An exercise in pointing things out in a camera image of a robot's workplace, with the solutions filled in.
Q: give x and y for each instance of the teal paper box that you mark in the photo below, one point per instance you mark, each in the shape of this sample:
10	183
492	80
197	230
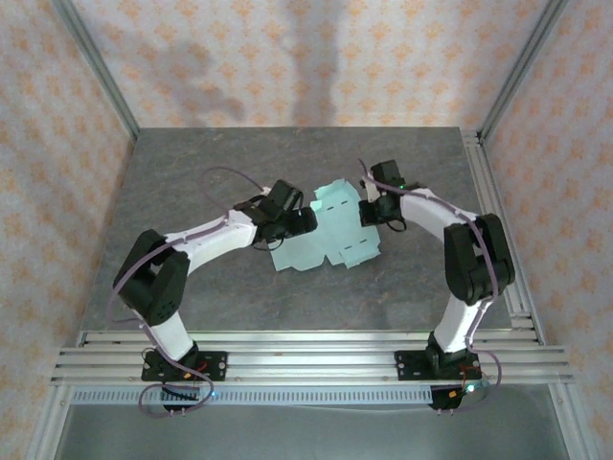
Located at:
335	230

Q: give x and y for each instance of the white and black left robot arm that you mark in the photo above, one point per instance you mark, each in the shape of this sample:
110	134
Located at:
215	239

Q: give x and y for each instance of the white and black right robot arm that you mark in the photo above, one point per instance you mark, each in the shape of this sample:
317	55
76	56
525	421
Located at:
460	326

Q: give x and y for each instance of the aluminium side rail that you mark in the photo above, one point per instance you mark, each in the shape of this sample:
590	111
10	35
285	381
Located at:
493	215

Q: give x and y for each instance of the aluminium base rail beam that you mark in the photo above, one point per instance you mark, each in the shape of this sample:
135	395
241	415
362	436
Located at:
311	364

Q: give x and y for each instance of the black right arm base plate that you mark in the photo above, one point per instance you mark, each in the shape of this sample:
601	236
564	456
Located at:
407	366

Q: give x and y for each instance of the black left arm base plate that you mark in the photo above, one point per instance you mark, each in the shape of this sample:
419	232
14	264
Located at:
215	366

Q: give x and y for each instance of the aluminium corner post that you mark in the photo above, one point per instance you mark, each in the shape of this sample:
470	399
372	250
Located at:
519	72
103	76

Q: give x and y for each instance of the black base connector bracket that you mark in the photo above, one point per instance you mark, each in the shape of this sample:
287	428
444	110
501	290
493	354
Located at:
452	400
181	394

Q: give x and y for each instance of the aluminium frame leg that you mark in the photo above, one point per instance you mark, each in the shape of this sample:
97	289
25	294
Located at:
48	421
567	421

